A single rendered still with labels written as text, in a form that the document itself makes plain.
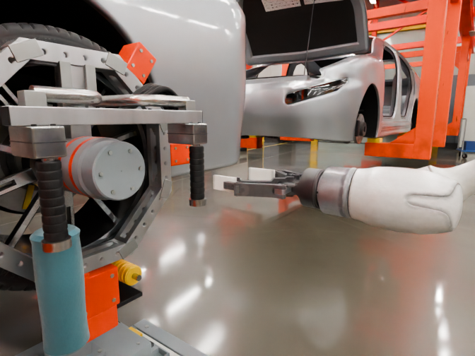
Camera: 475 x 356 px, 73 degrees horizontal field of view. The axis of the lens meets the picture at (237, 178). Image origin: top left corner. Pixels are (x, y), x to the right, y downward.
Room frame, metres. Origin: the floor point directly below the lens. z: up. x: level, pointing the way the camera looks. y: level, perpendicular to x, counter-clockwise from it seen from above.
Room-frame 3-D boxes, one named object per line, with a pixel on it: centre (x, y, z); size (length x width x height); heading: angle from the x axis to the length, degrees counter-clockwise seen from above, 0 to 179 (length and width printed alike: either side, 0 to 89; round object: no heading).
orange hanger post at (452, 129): (8.66, -5.48, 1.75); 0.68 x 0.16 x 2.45; 54
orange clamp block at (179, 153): (1.04, 0.21, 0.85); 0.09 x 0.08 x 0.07; 144
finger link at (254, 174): (0.75, -0.06, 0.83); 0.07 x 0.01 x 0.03; 54
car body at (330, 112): (5.25, -1.60, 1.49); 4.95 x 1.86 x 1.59; 144
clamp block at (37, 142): (0.53, 0.33, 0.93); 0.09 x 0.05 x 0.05; 54
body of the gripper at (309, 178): (0.62, -0.13, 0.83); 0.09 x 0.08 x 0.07; 54
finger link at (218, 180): (0.64, 0.02, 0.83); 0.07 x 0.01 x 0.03; 54
